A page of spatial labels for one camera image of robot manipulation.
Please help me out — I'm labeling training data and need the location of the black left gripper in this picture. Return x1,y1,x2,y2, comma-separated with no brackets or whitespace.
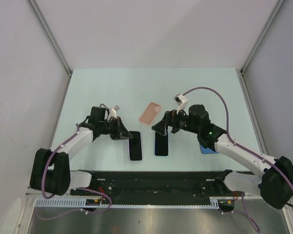
99,116,133,140

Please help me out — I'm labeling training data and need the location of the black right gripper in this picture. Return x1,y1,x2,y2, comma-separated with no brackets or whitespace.
152,106,200,136

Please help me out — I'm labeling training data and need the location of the lilac phone case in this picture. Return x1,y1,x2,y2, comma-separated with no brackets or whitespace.
128,131,144,162

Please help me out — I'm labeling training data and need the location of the pink phone case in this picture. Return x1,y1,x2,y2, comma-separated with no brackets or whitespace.
139,102,161,126

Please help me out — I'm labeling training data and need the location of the purple-edged black phone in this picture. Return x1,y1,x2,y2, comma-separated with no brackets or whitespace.
154,131,169,157

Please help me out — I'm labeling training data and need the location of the teal-edged black phone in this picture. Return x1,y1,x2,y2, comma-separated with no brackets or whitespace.
128,131,143,161

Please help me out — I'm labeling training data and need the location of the light blue phone case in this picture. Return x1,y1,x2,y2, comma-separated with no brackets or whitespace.
153,131,169,158

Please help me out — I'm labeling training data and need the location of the blue phone face down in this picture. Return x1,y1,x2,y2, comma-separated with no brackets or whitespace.
200,144,218,155

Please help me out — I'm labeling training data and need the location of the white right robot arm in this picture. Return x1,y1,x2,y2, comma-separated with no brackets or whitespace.
152,104,293,209

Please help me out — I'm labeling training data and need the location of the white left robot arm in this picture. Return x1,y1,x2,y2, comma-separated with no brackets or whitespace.
30,105,133,199

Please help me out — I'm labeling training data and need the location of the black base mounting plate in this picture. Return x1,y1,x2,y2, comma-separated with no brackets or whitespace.
40,170,275,198

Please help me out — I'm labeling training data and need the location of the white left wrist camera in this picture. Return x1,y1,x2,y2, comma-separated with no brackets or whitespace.
108,105,120,119

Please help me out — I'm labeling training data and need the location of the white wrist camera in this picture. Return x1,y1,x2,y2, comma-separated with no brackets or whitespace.
173,94,188,114
108,105,120,119

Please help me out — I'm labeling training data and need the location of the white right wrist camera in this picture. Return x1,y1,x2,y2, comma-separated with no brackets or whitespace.
173,94,188,114

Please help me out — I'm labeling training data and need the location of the white slotted cable duct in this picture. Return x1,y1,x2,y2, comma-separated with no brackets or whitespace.
35,196,245,210

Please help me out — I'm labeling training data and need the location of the left aluminium frame post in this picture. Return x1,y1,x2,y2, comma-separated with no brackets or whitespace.
26,0,72,78

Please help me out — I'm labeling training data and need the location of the aluminium frame post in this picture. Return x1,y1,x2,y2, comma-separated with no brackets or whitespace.
239,0,287,76
26,0,72,78

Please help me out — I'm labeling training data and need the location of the right aluminium frame post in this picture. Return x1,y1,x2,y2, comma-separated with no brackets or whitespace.
239,0,287,76

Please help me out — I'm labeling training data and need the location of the right aluminium rail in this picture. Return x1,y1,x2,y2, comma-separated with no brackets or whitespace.
236,69,293,234

